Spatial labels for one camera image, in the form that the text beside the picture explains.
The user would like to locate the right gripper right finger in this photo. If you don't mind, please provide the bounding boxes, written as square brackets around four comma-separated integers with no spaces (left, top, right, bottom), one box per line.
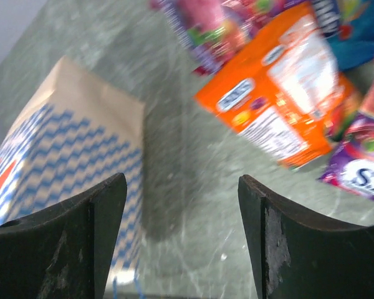
[238,175,374,298]

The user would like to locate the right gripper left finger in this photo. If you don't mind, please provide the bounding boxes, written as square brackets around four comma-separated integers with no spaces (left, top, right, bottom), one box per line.
[0,173,127,299]

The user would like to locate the purple Foxs candy bag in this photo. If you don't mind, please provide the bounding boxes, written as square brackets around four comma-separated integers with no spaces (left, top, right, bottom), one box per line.
[319,113,374,201]
[150,1,301,75]

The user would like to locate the blue checkered paper bag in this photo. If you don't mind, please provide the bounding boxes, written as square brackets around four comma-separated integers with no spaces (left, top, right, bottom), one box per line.
[0,57,145,290]

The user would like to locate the green orange Foxs candy bag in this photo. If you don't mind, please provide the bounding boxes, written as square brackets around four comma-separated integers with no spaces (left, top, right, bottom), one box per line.
[196,2,362,168]

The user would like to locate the blue Slendy fruit snack bag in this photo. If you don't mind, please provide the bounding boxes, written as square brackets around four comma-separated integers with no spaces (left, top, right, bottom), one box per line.
[327,1,374,70]

